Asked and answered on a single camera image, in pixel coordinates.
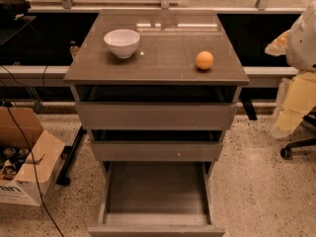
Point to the black bag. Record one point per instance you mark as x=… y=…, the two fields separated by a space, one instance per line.
x=13 y=10

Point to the black table leg left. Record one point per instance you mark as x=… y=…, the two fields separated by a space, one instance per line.
x=67 y=156

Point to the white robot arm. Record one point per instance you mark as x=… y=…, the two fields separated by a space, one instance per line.
x=301 y=42

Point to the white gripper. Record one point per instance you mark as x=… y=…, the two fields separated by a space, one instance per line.
x=303 y=46

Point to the white ceramic bowl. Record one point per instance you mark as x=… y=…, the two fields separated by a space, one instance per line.
x=122 y=43

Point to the grey drawer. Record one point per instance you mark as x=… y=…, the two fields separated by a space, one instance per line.
x=157 y=145
x=155 y=108
x=156 y=199

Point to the grey top drawer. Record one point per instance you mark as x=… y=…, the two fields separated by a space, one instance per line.
x=155 y=108

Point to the grey drawer cabinet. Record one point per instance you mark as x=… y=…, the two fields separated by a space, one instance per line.
x=170 y=41

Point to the orange fruit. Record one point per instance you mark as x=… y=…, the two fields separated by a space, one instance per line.
x=204 y=60

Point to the cardboard box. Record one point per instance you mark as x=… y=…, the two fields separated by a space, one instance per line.
x=29 y=157

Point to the black table leg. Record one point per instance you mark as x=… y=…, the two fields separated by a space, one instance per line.
x=247 y=102
x=67 y=156

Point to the grey middle drawer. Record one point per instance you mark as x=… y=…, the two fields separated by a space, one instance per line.
x=157 y=145

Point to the grey bottom drawer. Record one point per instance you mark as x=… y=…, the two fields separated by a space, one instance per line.
x=156 y=199

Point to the black table leg right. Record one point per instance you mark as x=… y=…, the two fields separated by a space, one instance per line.
x=247 y=102

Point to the small glass bottle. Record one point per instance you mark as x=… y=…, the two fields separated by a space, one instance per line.
x=74 y=48

